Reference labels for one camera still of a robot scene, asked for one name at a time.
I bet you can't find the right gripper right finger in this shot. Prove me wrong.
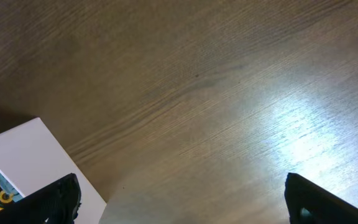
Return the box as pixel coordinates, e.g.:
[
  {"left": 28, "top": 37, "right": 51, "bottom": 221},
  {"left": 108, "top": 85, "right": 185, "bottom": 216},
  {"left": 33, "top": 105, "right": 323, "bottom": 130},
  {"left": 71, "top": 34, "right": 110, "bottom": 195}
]
[{"left": 284, "top": 172, "right": 358, "bottom": 224}]

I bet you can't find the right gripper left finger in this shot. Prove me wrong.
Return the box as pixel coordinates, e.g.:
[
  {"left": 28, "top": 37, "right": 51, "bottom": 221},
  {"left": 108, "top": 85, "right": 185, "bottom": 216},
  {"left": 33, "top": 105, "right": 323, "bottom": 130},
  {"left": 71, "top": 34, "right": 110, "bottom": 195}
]
[{"left": 0, "top": 173, "right": 81, "bottom": 224}]

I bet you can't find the pink cardboard box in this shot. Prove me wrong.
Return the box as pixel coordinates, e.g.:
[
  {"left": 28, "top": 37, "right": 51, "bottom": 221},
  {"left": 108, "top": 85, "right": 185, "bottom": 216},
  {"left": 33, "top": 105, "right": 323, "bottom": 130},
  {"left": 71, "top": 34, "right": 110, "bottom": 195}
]
[{"left": 0, "top": 118, "right": 106, "bottom": 224}]

